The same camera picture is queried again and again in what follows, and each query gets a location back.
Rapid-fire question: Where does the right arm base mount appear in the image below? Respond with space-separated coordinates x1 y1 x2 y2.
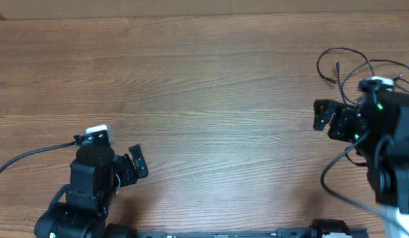
309 219 352 238

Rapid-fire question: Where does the short black usb cable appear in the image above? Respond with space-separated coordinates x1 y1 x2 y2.
340 59 409 106

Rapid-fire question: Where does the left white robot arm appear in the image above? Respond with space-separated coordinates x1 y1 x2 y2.
34 144 148 238

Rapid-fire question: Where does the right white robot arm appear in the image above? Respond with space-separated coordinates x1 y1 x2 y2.
313 91 409 237

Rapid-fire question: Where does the long black cable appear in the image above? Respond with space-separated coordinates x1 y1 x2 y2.
316 46 377 106

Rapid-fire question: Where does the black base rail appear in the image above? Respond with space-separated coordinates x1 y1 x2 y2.
138 227 369 238

